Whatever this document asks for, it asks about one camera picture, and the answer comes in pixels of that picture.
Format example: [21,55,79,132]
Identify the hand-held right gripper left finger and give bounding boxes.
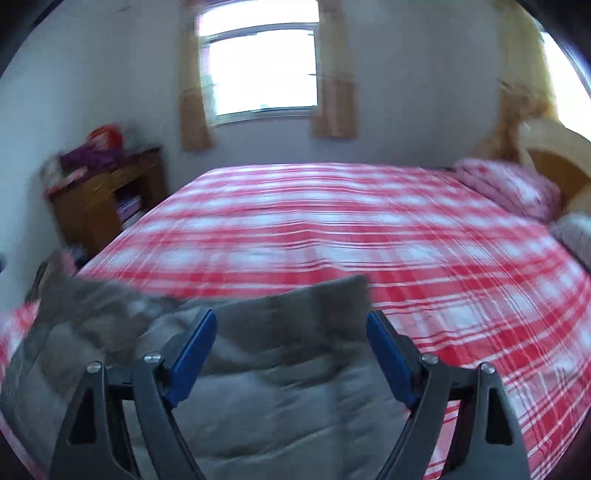
[48,308,218,480]

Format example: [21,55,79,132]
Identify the bright side window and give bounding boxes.
[538,32,591,139]

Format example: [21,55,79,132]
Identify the red patterned flat box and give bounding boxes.
[46,167,88,195]

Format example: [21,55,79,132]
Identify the pink folded quilt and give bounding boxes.
[455,158,563,224]

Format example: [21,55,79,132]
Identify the stack of books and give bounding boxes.
[115,195,143,222]

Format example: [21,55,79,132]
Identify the yellow curtain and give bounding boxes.
[311,0,360,139]
[473,18,559,160]
[178,0,214,152]

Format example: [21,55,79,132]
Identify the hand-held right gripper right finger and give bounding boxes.
[366,310,532,480]

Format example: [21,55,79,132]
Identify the wooden desk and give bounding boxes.
[46,147,168,257]

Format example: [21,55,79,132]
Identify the grey puffer jacket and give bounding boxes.
[0,251,419,480]

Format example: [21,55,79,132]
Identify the purple clothes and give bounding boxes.
[58,141,127,171]

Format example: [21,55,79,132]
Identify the bed with red plaid sheet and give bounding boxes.
[0,162,591,480]

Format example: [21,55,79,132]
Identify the sliding window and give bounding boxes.
[194,0,320,126]

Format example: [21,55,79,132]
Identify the wooden headboard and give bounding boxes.
[517,119,591,217]

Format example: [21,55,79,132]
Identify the striped pillow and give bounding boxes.
[549,211,591,271]

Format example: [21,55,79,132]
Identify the pile of clothes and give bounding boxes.
[60,248,86,271]

